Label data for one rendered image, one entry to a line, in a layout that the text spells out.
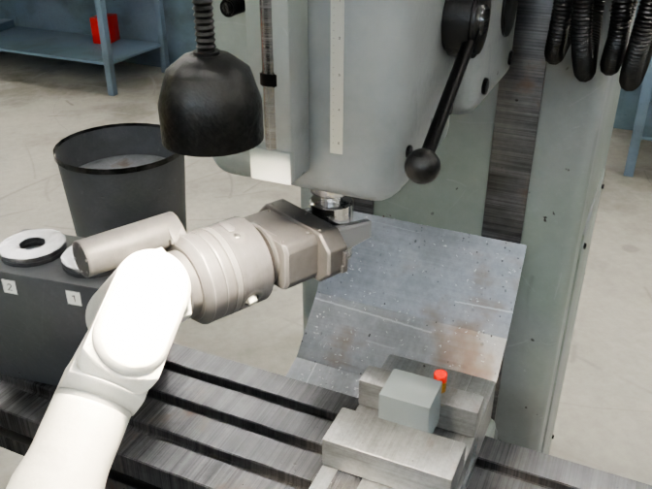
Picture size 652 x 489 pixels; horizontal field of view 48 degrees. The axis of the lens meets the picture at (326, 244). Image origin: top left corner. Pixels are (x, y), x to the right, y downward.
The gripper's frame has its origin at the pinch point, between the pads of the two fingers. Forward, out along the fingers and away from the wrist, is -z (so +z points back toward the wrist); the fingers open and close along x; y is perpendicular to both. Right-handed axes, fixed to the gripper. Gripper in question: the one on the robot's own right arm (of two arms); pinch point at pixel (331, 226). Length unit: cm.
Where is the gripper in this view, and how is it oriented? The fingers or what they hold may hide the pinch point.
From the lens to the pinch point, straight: 79.0
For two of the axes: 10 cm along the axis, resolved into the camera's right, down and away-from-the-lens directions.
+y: -0.1, 8.8, 4.7
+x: -6.5, -3.7, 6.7
